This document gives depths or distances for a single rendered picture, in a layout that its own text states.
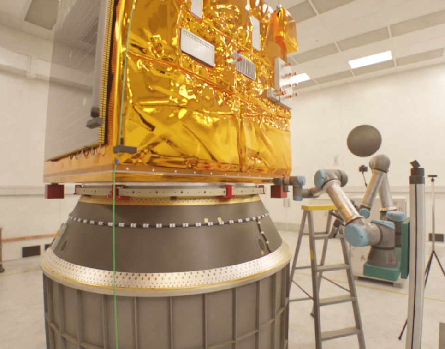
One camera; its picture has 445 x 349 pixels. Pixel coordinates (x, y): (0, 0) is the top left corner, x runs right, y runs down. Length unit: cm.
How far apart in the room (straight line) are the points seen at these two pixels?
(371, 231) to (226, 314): 95
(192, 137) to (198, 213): 49
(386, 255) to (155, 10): 183
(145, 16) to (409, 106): 831
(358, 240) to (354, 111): 805
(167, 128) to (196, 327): 115
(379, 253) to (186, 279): 104
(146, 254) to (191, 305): 39
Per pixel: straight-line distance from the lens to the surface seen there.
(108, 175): 132
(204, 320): 156
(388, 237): 146
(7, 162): 664
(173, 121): 144
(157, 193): 158
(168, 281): 146
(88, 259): 171
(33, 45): 741
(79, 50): 196
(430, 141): 886
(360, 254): 497
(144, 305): 153
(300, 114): 979
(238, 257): 162
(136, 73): 143
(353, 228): 135
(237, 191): 176
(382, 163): 193
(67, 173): 202
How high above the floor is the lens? 173
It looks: 3 degrees up
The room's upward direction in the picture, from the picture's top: straight up
